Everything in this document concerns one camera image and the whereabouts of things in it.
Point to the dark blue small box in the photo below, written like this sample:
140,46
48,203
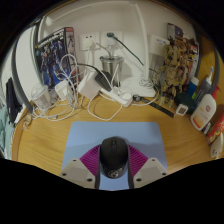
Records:
207,128

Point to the teal bedding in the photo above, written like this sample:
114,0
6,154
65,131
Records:
5,133

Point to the small white charger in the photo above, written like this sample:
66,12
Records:
61,90

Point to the white wall socket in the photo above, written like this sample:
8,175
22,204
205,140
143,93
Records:
118,41
88,40

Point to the light blue mouse pad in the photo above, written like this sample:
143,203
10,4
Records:
83,140

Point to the white desk lamp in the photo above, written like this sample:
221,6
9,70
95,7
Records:
133,88

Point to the white red-pump lotion bottle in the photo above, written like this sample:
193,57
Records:
203,115

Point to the white power strip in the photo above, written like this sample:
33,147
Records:
121,98

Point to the steel cup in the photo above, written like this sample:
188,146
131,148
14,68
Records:
111,66

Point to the colourful printed box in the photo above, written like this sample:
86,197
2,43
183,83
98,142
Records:
191,50

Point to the large white charger block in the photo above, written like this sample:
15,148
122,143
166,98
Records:
88,87

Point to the black charger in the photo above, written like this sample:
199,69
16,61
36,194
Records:
104,80

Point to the robot model kit box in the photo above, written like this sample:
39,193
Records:
53,56

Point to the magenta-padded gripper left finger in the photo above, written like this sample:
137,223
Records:
76,171

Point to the black computer mouse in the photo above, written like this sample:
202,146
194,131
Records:
114,156

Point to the white mug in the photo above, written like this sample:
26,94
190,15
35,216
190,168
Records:
218,146

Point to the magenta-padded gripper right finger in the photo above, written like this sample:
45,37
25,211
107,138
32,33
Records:
150,170

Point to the clear plastic cup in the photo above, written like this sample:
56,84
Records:
42,96

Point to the black bag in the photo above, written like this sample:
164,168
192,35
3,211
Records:
12,100

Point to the black ruler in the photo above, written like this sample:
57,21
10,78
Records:
160,108

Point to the red chips can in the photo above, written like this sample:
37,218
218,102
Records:
216,128

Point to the white blue-label wall box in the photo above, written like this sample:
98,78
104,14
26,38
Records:
158,45

